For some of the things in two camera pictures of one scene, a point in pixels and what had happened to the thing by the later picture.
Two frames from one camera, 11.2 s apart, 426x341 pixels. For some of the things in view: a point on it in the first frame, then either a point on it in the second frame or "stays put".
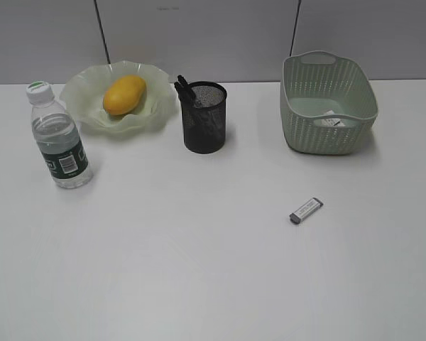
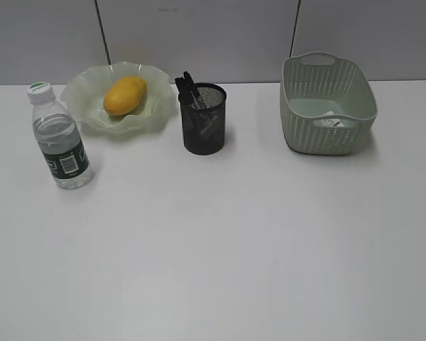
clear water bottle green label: x=57 y=138 stays put
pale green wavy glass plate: x=82 y=97 stays put
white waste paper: x=331 y=121 stays put
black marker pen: x=186 y=96 → x=184 y=84
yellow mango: x=124 y=94 stays put
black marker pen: x=188 y=89 → x=194 y=89
